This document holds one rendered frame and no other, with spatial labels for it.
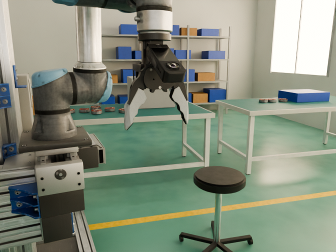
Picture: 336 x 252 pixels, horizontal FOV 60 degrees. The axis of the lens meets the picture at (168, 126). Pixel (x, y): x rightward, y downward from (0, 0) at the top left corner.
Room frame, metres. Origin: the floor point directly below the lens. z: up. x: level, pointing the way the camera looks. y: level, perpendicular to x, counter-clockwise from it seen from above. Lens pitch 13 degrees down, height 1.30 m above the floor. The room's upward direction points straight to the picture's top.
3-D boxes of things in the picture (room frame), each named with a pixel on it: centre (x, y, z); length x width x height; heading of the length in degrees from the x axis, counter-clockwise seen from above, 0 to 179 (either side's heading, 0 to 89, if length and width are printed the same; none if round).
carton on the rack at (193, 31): (6.90, -0.42, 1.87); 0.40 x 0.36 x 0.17; 14
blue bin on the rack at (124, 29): (6.55, 0.85, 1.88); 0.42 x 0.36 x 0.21; 15
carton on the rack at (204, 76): (7.01, -0.84, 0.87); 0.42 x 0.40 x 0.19; 104
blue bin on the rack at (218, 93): (7.08, -1.13, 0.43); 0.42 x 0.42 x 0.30; 15
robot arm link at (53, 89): (1.01, 0.40, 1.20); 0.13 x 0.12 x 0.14; 121
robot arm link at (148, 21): (0.64, 0.03, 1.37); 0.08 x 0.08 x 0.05
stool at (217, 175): (1.79, -0.36, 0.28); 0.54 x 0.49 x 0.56; 15
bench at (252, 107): (3.75, -1.68, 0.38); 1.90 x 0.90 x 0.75; 105
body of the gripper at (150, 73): (0.65, 0.03, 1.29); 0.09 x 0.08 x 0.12; 24
